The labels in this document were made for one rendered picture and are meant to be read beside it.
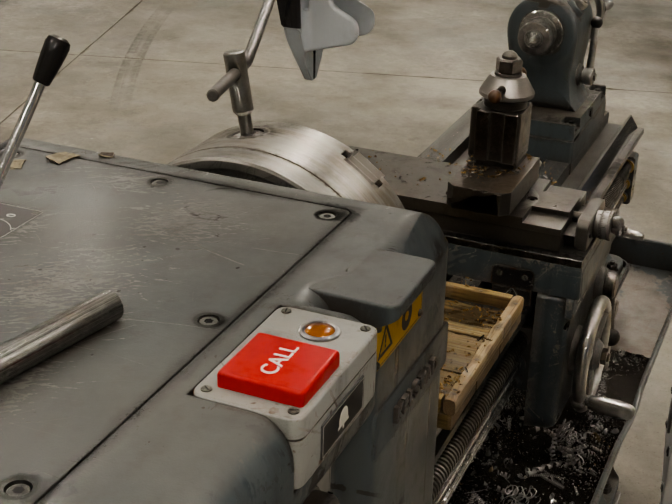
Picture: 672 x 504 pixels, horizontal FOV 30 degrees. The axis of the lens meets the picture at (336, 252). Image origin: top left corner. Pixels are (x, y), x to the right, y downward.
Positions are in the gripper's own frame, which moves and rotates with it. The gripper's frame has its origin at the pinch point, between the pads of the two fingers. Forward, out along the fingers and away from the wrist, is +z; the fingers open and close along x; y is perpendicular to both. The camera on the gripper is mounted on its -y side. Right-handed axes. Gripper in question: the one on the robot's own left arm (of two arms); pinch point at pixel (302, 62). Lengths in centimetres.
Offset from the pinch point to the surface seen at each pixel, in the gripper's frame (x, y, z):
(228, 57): 18.3, -15.7, 6.3
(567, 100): 133, -3, 42
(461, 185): 68, -4, 36
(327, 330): -20.6, 10.8, 12.0
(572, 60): 133, -3, 35
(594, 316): 75, 15, 56
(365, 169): 22.9, -2.5, 17.6
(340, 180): 16.6, -2.8, 16.6
